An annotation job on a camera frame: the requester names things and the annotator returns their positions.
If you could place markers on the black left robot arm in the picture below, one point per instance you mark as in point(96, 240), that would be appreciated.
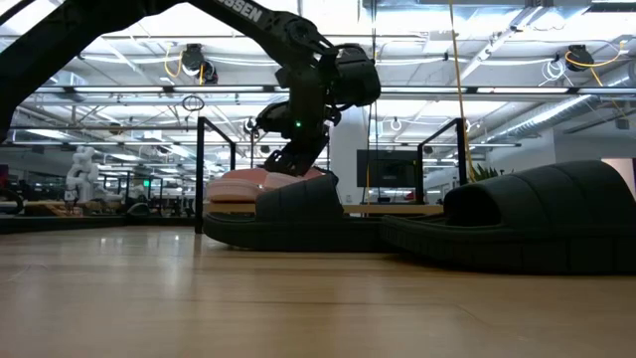
point(49, 45)

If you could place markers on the black slide sandal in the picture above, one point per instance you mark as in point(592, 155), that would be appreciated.
point(546, 199)
point(298, 204)

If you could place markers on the white robot figure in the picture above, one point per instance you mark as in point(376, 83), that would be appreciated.
point(82, 174)

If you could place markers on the white pillar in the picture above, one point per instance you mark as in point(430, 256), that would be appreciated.
point(348, 149)

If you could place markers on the black-framed wooden shoe shelf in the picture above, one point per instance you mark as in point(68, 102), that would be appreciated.
point(397, 209)

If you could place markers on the green potted plant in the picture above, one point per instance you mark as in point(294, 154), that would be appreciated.
point(484, 174)

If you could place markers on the black monitor screen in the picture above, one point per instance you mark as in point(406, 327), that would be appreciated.
point(387, 169)

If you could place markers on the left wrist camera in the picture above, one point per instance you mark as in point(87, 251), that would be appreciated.
point(358, 74)

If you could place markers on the pink slide sandal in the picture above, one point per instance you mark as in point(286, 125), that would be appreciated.
point(272, 183)
point(233, 191)

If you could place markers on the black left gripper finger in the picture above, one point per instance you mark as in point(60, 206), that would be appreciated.
point(310, 156)
point(282, 164)

